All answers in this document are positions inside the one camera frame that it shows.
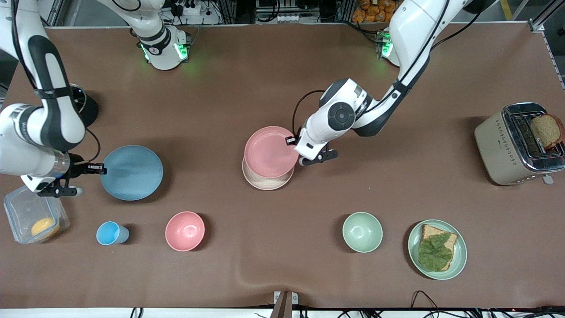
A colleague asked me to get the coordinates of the green bowl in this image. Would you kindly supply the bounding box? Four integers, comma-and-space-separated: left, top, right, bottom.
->
342, 212, 383, 253

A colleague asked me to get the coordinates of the aluminium frame post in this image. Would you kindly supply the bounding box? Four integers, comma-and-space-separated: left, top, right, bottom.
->
530, 0, 565, 32

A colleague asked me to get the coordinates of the brown table cloth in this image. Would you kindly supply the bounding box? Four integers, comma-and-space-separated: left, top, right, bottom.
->
0, 24, 565, 310

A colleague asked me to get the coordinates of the brown toast slice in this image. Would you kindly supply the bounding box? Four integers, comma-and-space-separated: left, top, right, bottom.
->
531, 114, 565, 149

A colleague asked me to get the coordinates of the bag of orange buns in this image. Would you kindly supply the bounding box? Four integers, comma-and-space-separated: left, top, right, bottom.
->
352, 0, 404, 23

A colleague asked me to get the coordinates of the green lettuce leaf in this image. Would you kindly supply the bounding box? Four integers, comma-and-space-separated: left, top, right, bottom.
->
418, 233, 453, 272

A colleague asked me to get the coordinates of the green plate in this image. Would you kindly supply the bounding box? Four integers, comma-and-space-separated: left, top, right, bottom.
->
407, 220, 467, 280

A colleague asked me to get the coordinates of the pink plate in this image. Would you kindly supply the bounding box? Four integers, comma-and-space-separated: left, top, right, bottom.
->
244, 126, 300, 179

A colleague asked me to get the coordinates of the blue cup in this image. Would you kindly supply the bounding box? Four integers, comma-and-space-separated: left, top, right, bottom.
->
96, 221, 130, 246

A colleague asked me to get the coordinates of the white power strip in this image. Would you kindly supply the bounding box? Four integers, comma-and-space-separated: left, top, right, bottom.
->
170, 0, 203, 16

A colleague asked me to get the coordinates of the black pot with blue handle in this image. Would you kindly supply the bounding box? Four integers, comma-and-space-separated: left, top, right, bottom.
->
70, 84, 98, 128

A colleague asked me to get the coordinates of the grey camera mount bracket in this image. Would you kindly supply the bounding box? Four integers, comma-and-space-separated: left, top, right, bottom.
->
270, 291, 298, 318

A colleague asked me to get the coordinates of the beige and chrome toaster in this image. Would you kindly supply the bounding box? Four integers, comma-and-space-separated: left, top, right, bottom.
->
475, 102, 565, 186

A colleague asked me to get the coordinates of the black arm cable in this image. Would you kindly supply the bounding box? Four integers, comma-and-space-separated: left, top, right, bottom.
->
11, 0, 102, 165
292, 0, 486, 135

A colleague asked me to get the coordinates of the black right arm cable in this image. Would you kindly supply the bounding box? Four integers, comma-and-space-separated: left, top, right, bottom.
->
11, 0, 102, 165

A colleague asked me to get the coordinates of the orange fruit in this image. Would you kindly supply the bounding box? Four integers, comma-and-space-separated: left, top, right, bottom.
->
31, 217, 60, 239

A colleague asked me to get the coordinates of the black looped floor cable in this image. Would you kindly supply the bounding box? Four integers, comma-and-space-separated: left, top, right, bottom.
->
411, 290, 442, 318

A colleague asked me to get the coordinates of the blue plate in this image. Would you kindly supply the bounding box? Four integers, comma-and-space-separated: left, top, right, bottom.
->
101, 145, 164, 201

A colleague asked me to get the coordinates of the clear plastic container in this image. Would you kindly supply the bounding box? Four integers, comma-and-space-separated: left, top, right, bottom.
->
4, 185, 70, 244

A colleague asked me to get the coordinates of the pink bowl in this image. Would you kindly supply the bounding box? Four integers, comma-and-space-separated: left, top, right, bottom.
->
165, 211, 206, 252

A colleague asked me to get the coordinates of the brown bread slice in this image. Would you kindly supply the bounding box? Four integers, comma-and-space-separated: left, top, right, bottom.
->
418, 224, 459, 271

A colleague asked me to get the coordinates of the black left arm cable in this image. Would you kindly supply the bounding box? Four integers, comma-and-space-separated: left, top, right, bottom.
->
292, 0, 486, 135

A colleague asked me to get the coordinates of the glass lid with blue knob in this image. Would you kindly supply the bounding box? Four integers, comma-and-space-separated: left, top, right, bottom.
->
71, 85, 86, 113

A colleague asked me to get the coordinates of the beige plate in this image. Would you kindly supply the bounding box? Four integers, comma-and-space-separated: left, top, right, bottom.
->
242, 157, 295, 191

